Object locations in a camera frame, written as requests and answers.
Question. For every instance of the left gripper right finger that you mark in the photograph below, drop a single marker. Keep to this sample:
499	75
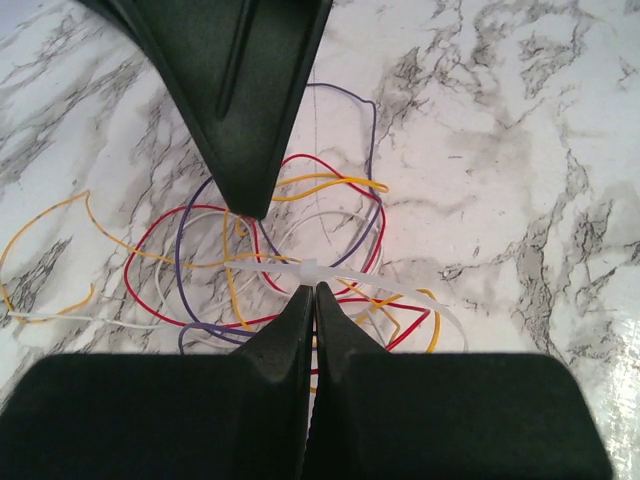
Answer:
379	415

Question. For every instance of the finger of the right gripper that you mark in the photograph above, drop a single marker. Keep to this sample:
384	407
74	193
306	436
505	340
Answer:
237	71

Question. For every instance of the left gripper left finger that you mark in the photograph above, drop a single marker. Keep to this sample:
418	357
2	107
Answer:
242	415

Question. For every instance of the white zip tie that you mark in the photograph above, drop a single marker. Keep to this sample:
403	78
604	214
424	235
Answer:
309	273

